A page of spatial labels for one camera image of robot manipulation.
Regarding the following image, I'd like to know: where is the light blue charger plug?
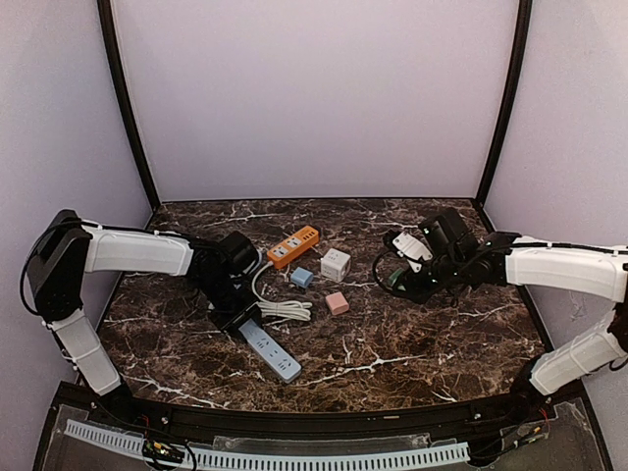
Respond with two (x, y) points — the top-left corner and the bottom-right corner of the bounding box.
(290, 267), (314, 288)

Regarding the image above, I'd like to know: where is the white power strip cable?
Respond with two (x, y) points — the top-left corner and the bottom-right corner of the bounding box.
(249, 262), (314, 325)

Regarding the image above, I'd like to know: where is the black sleeved camera cable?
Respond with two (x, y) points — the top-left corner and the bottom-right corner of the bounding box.
(371, 249), (418, 300)

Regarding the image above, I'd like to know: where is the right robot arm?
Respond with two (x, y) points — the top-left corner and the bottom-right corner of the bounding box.
(388, 208), (627, 397)

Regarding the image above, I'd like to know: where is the black right corner post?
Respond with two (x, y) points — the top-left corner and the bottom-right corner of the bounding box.
(475, 0), (533, 208)

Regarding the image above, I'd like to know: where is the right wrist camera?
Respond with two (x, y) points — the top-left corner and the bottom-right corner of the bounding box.
(384, 231), (433, 273)

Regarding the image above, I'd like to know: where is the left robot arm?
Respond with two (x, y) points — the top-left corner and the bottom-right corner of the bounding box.
(19, 209), (262, 396)

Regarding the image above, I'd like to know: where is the pink charger plug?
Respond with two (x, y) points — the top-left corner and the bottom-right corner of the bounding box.
(325, 291), (349, 315)

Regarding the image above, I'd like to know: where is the green charger plug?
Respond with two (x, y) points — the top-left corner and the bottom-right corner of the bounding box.
(388, 269), (405, 291)

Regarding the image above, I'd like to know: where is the black front frame rail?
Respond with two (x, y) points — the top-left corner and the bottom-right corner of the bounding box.
(105, 395), (519, 442)

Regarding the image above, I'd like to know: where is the orange power strip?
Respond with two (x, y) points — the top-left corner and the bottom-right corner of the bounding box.
(267, 226), (320, 270)

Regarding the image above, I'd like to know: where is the white slotted cable duct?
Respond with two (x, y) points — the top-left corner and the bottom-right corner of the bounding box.
(64, 419), (470, 470)

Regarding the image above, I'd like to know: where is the black corner post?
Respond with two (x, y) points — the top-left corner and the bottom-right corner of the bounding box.
(96, 0), (161, 212)
(475, 0), (533, 208)

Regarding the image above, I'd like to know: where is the white cube socket adapter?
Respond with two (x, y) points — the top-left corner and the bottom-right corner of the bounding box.
(320, 248), (351, 282)

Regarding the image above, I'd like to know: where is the black left corner post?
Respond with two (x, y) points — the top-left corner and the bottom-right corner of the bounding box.
(96, 0), (161, 212)

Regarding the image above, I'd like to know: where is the light blue power strip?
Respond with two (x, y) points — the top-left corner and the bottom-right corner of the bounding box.
(238, 319), (302, 384)

